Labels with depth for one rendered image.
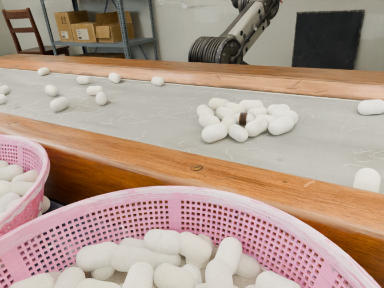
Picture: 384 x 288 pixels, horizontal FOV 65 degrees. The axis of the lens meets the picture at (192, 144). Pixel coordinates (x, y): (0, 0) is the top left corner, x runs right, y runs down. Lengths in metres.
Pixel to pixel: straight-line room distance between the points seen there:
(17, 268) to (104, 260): 0.06
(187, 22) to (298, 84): 2.44
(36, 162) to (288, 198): 0.28
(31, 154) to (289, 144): 0.31
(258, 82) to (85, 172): 0.38
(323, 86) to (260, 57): 2.12
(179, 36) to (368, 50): 1.60
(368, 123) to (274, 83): 0.20
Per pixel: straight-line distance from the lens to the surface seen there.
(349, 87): 0.58
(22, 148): 0.43
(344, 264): 0.21
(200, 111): 0.46
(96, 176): 0.35
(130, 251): 0.25
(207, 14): 2.86
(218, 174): 0.28
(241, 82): 0.62
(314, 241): 0.22
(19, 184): 0.37
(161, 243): 0.25
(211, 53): 0.92
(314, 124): 0.46
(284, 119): 0.41
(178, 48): 3.07
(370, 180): 0.30
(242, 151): 0.37
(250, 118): 0.43
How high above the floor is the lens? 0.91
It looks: 26 degrees down
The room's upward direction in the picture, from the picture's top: 4 degrees counter-clockwise
